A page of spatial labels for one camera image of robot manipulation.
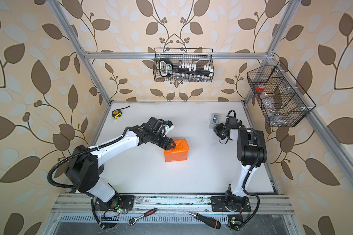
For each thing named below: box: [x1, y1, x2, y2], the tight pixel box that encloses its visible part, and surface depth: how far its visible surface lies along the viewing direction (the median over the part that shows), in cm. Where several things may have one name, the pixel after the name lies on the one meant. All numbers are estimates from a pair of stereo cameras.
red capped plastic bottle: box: [255, 83, 269, 99], surface depth 88 cm
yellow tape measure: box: [111, 105, 131, 119], surface depth 113 cm
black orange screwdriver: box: [188, 211, 222, 230], surface depth 70 cm
